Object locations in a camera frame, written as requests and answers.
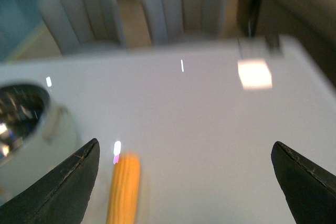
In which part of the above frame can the yellow corn cob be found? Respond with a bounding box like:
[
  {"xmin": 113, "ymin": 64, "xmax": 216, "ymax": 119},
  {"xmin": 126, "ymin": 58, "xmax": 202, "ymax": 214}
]
[{"xmin": 106, "ymin": 153, "xmax": 140, "ymax": 223}]

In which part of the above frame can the stainless steel pot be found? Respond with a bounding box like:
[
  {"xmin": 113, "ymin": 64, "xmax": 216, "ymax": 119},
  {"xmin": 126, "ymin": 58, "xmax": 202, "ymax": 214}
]
[{"xmin": 1, "ymin": 83, "xmax": 79, "ymax": 198}]

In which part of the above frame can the left beige upholstered chair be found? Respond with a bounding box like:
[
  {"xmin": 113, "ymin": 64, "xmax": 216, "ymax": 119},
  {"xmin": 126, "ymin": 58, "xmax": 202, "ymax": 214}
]
[{"xmin": 39, "ymin": 0, "xmax": 127, "ymax": 55}]

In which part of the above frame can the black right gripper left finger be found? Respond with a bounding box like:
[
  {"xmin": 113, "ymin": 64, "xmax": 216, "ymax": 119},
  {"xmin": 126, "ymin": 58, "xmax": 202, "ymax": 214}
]
[{"xmin": 1, "ymin": 138, "xmax": 100, "ymax": 223}]

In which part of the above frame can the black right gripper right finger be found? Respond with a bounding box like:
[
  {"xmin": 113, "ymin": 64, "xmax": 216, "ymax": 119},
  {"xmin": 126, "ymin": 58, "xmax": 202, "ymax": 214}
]
[{"xmin": 271, "ymin": 141, "xmax": 335, "ymax": 223}]

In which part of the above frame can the beige upholstered chair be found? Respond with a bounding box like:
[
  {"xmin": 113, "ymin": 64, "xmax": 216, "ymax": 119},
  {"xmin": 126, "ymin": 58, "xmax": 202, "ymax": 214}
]
[
  {"xmin": 39, "ymin": 0, "xmax": 127, "ymax": 55},
  {"xmin": 139, "ymin": 0, "xmax": 227, "ymax": 46}
]

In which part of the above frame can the right beige upholstered chair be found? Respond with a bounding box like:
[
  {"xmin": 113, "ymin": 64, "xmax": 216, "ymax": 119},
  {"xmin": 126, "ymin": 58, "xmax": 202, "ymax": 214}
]
[{"xmin": 139, "ymin": 0, "xmax": 227, "ymax": 46}]

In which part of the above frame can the black white table sticker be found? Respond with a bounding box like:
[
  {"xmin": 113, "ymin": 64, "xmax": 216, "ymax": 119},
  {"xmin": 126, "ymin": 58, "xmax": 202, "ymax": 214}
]
[{"xmin": 237, "ymin": 35, "xmax": 284, "ymax": 59}]

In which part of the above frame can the black glossy appliance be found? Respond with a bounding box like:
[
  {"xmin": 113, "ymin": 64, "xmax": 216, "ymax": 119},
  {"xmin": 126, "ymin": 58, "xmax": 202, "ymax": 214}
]
[{"xmin": 236, "ymin": 0, "xmax": 260, "ymax": 37}]

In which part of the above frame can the brown sofa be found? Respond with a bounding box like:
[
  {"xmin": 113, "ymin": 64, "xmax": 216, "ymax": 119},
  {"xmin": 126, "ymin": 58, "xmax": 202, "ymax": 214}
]
[{"xmin": 255, "ymin": 0, "xmax": 335, "ymax": 83}]

